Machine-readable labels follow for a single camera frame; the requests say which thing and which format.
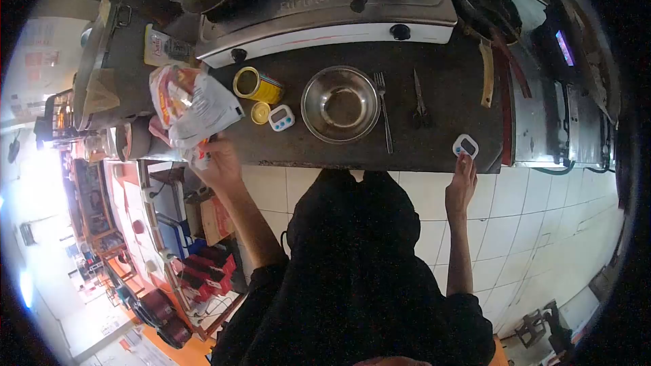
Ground steel fork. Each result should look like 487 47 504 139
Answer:
373 72 394 155

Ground yellow round lid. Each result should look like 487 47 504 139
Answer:
250 102 272 126

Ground person's left thumb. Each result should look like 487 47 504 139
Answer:
198 138 231 156

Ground white and red plastic bag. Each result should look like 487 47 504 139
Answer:
149 63 245 171

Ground person's legs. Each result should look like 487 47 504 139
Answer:
286 168 422 265

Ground dark stool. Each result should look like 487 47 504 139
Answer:
515 299 574 352

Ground small metal pot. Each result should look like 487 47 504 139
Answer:
114 116 154 162

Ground person's body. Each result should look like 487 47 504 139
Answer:
211 244 497 366

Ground yellow tin can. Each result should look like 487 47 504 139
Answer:
232 66 284 105

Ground white timer with dark screen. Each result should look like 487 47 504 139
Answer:
452 134 479 160

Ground person's left hand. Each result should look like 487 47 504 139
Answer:
190 137 244 195

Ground steel counter appliance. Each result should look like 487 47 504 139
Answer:
508 0 622 169

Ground dark metal scissors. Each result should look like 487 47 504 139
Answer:
411 68 433 131

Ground large black wok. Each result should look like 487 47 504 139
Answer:
441 0 525 47

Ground large steel pot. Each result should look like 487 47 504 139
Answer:
73 0 156 132

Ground cream printed packet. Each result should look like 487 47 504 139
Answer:
143 23 197 68

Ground person's right fingers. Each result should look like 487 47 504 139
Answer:
457 152 478 180

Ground cardboard box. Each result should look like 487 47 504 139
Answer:
200 195 236 248

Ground steel gas stove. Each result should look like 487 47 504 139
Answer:
195 0 459 70

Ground stack of red boxes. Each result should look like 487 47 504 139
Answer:
172 245 238 304

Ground white timer with blue buttons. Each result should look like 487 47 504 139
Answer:
268 105 296 133

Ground blue box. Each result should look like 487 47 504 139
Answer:
157 212 206 261

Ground steel mixing bowl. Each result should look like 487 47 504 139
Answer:
300 64 381 144

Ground person's right hand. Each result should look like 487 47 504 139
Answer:
445 152 479 220

